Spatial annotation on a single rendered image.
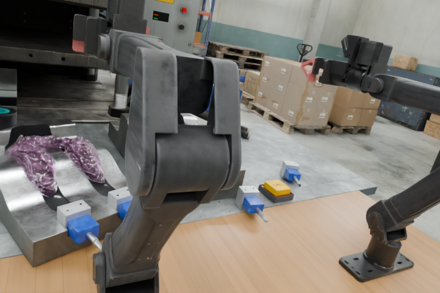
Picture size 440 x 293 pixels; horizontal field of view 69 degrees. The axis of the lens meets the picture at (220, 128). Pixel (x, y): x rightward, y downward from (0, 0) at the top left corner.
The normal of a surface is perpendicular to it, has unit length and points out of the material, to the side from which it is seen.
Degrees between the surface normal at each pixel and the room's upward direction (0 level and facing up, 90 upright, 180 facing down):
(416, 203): 89
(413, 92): 87
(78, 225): 0
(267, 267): 0
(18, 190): 28
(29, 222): 0
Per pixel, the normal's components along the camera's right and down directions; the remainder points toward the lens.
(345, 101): -0.85, 0.00
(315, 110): 0.44, 0.21
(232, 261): 0.19, -0.93
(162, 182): 0.39, 0.53
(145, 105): 0.47, -0.10
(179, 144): 0.44, -0.40
